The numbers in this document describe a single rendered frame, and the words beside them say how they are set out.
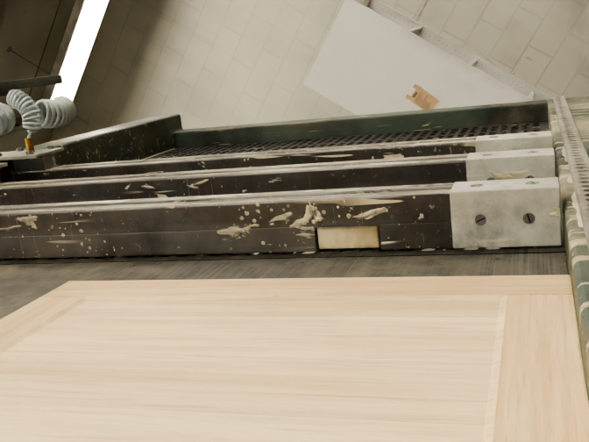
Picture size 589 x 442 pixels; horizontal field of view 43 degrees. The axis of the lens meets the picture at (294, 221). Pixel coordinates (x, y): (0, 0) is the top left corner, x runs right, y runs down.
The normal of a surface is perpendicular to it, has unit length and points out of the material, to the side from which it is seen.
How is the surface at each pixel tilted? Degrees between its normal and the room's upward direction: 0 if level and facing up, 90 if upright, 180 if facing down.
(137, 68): 90
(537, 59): 90
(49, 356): 56
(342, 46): 90
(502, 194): 90
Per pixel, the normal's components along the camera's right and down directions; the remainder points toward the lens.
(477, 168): -0.29, 0.25
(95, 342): -0.11, -0.97
